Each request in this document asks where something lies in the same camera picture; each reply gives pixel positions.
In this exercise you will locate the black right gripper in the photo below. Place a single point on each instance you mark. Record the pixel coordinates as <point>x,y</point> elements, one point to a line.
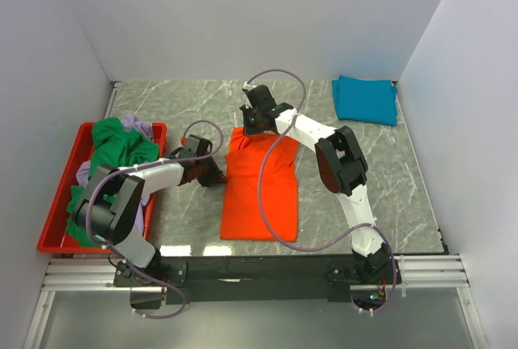
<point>248,129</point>

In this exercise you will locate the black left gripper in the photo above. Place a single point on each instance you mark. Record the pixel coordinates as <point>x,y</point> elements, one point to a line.
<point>215,177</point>

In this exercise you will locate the orange t shirt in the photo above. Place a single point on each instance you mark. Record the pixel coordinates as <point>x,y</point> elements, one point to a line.
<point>260,199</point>

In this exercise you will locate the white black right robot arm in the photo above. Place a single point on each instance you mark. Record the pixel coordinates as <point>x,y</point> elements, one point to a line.
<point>343,171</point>

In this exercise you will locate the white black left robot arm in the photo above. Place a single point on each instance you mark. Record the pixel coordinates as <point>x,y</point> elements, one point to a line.
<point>108,206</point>

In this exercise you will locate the green t shirt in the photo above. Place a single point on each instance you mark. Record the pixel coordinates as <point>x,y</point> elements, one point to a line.
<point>113,146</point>

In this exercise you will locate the folded blue t shirt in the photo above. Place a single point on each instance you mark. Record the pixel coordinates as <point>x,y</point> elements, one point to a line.
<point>370,101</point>

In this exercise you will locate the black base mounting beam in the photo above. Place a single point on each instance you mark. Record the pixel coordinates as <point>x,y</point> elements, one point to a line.
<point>291,277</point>

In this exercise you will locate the lavender t shirt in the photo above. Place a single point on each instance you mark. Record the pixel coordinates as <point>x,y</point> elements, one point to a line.
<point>137,122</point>

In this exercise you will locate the red plastic bin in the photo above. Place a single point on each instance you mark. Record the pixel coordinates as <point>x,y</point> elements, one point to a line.
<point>54,237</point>

